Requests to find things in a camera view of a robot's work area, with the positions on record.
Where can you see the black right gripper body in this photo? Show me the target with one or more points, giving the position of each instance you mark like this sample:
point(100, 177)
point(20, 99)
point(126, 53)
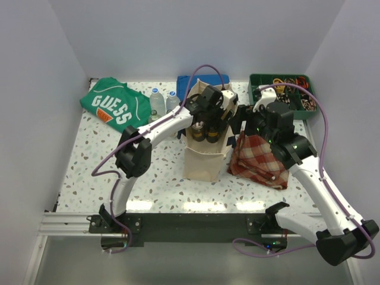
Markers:
point(255, 123)

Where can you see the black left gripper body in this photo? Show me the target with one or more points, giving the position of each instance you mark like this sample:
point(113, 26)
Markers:
point(215, 114)

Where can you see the Pocari Sweat bottle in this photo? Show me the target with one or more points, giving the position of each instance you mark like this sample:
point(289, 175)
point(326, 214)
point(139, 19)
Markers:
point(157, 102)
point(172, 101)

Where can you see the beige canvas tote bag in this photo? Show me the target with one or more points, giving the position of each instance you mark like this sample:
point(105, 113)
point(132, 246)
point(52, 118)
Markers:
point(203, 160)

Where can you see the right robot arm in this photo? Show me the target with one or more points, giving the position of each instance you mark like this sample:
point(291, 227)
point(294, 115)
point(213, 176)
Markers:
point(343, 232)

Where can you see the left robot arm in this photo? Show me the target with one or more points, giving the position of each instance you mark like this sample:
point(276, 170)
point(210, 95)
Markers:
point(133, 158)

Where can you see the black can foil top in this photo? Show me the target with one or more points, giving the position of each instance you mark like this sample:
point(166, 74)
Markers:
point(198, 131)

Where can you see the black can silver tab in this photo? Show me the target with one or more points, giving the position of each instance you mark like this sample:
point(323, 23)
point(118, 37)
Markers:
point(212, 134)

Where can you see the green compartment tray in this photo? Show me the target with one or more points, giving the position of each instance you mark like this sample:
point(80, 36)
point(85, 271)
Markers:
point(299, 102)

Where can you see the folded blue cloth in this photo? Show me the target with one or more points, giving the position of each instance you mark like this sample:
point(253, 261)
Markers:
point(182, 82)

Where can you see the red plaid cloth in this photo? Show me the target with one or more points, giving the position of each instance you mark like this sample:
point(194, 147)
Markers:
point(252, 159)

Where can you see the green Guess t-shirt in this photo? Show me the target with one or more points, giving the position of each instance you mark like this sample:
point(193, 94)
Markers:
point(117, 105)

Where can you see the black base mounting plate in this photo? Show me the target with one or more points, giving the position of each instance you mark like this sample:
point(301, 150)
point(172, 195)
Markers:
point(202, 228)

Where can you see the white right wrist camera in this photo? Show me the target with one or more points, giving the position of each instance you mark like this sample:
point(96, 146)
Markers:
point(265, 95)

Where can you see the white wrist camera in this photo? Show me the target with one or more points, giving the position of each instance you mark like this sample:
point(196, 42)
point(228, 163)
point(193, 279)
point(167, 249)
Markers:
point(265, 95)
point(229, 99)

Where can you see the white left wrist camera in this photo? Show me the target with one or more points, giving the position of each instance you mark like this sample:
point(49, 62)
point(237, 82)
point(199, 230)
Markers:
point(229, 99)

